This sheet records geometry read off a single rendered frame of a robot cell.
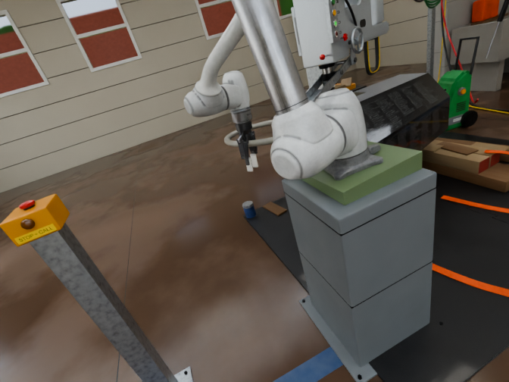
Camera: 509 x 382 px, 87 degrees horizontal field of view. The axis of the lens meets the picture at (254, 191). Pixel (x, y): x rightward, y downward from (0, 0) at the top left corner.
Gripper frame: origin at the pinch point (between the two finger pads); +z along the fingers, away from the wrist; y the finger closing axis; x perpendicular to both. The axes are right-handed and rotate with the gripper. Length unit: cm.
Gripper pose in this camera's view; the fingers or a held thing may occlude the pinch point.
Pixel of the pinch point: (251, 163)
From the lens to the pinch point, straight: 130.9
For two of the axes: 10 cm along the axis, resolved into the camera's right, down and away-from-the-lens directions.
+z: 2.0, 8.9, 4.0
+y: 4.8, -4.5, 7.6
